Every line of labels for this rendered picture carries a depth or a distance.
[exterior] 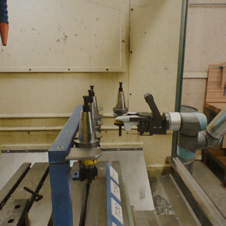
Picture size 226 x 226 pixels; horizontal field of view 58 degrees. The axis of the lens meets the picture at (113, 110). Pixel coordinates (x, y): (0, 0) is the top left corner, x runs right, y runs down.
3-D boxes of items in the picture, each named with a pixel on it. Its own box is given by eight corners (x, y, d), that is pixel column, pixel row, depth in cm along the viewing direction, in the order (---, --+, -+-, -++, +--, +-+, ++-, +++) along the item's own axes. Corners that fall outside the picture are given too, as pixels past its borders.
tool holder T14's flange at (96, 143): (77, 143, 52) (77, 133, 52) (101, 143, 52) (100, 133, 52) (72, 153, 46) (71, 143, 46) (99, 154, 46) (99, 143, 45)
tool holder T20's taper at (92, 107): (84, 122, 62) (84, 100, 60) (98, 123, 61) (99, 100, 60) (80, 126, 57) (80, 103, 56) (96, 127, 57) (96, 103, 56)
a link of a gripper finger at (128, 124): (116, 133, 77) (139, 131, 80) (117, 118, 76) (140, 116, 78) (114, 130, 80) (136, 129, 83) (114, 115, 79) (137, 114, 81)
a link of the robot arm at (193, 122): (206, 136, 81) (209, 115, 79) (179, 135, 81) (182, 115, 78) (197, 128, 89) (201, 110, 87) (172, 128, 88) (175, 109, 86)
